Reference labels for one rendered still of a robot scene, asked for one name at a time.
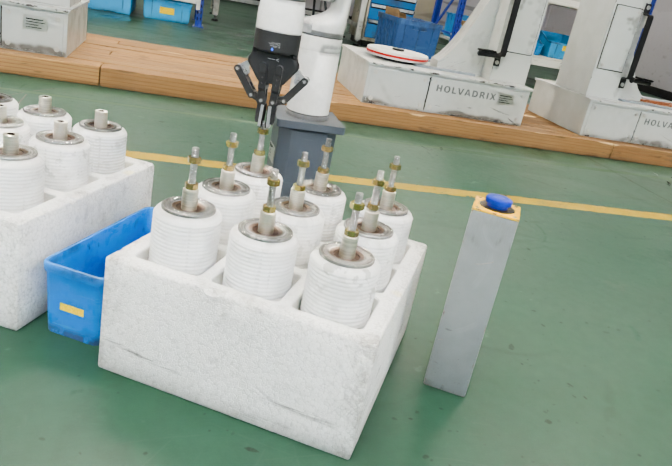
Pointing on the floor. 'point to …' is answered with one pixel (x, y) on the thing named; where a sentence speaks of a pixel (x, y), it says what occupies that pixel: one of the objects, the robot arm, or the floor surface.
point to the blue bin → (87, 277)
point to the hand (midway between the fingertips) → (265, 115)
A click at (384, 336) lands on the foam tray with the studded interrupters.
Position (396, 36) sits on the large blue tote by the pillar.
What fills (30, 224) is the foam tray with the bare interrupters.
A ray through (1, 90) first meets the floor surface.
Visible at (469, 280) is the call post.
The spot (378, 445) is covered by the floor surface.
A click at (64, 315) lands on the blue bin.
